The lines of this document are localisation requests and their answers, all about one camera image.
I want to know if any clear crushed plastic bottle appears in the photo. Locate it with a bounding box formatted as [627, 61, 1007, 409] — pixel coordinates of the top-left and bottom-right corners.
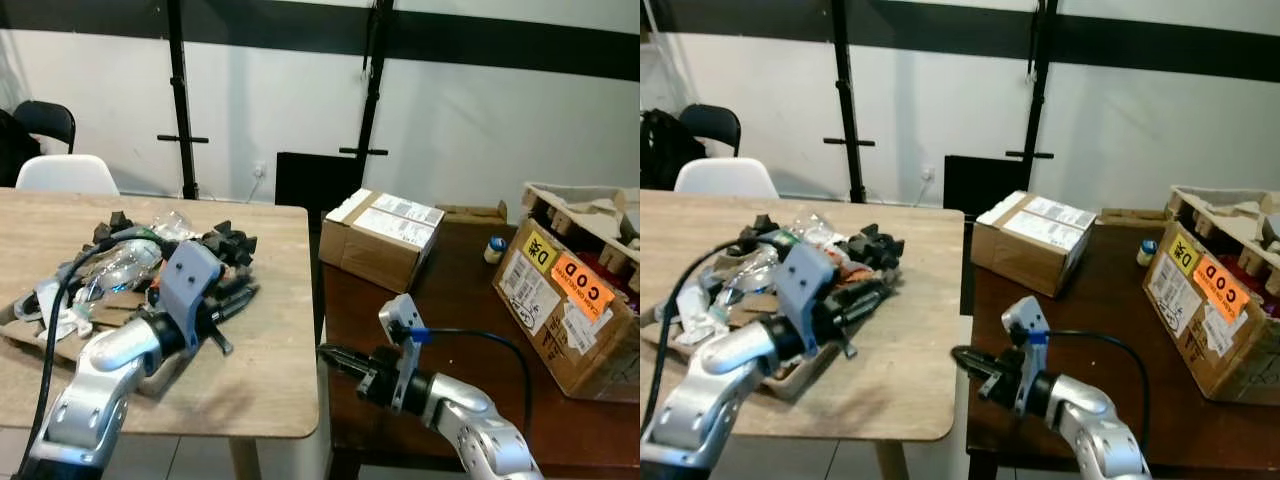
[715, 245, 791, 303]
[75, 238, 163, 306]

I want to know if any light wooden table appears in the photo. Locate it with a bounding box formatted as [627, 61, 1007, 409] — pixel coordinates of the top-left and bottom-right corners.
[0, 187, 321, 480]
[640, 190, 966, 480]

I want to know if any large black moulded plastic piece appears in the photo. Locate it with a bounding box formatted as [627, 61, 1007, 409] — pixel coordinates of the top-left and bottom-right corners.
[845, 222, 906, 273]
[200, 220, 259, 273]

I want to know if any clear crumpled plastic wrap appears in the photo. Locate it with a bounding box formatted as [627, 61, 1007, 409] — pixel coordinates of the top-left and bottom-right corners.
[790, 212, 851, 251]
[150, 210, 197, 243]

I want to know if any dark brown wooden table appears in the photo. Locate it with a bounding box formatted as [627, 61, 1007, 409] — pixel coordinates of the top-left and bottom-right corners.
[318, 210, 641, 480]
[965, 215, 1280, 480]

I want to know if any small labelled cardboard box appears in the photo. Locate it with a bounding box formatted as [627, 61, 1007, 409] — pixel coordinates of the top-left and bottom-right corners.
[318, 188, 447, 294]
[970, 190, 1097, 298]

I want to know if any small black moulded plastic piece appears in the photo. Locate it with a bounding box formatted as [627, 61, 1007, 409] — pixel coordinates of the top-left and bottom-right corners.
[740, 213, 783, 251]
[95, 210, 137, 247]

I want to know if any white crumpled wrapper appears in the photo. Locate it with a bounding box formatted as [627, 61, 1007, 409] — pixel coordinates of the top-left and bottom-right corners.
[680, 285, 743, 346]
[35, 280, 93, 341]

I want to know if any black flat panel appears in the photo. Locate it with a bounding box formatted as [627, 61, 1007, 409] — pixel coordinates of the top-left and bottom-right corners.
[943, 155, 1029, 216]
[275, 152, 363, 216]

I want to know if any white plastic chair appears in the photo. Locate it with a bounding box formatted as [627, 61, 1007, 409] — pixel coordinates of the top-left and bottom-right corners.
[15, 154, 121, 196]
[674, 157, 781, 199]

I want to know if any flat brown cardboard piece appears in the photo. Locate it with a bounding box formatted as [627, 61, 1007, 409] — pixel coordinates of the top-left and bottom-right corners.
[1098, 207, 1171, 229]
[438, 202, 509, 227]

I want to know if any large cardboard box orange label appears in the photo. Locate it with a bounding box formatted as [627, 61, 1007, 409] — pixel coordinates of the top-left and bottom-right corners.
[1143, 186, 1280, 406]
[492, 182, 641, 401]

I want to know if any black upright stand pole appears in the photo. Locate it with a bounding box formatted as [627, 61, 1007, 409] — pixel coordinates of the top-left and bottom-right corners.
[157, 0, 209, 201]
[823, 0, 876, 204]
[338, 0, 396, 191]
[1005, 0, 1061, 191]

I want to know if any black chair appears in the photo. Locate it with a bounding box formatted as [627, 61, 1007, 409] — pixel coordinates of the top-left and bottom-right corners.
[12, 100, 77, 156]
[678, 104, 743, 159]

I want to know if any black backpack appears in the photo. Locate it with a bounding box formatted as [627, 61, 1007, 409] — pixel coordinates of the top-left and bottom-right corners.
[640, 108, 709, 191]
[0, 108, 43, 189]

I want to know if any brown paper pulp tray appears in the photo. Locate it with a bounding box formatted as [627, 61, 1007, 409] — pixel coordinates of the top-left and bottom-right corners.
[540, 195, 641, 291]
[1180, 195, 1280, 296]

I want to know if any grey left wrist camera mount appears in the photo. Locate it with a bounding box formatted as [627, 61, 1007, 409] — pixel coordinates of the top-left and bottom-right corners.
[775, 242, 839, 353]
[158, 238, 225, 349]

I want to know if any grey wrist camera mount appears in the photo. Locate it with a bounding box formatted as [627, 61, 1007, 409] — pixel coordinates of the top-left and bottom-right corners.
[378, 294, 427, 413]
[775, 242, 839, 353]
[158, 238, 225, 349]
[1000, 296, 1049, 416]

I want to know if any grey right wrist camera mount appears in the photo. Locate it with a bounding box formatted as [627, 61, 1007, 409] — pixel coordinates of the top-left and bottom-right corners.
[378, 294, 427, 413]
[1000, 296, 1049, 416]

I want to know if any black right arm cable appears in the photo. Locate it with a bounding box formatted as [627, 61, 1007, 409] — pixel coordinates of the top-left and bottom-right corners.
[1040, 330, 1151, 441]
[420, 328, 533, 436]

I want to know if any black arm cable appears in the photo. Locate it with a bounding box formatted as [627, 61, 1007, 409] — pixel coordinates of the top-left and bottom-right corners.
[22, 238, 151, 471]
[1040, 330, 1151, 441]
[645, 238, 761, 421]
[420, 328, 533, 436]

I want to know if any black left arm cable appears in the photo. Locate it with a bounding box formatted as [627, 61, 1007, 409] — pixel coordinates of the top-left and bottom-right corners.
[645, 238, 761, 421]
[22, 238, 151, 471]

